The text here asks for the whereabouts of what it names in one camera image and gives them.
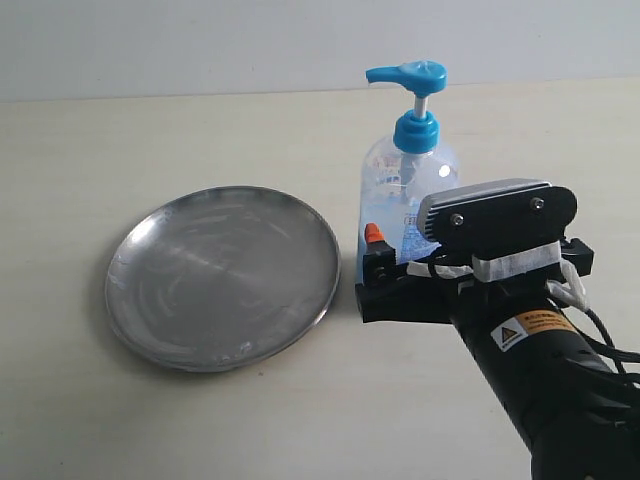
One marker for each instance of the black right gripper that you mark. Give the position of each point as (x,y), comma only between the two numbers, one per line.
(439,287)

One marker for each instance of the blue soap pump bottle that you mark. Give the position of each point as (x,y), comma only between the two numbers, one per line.
(401,169)

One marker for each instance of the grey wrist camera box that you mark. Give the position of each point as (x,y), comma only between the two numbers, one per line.
(509,214)

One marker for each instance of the round steel plate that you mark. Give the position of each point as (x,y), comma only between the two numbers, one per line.
(222,278)

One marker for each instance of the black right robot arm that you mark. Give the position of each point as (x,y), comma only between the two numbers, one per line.
(572,404)

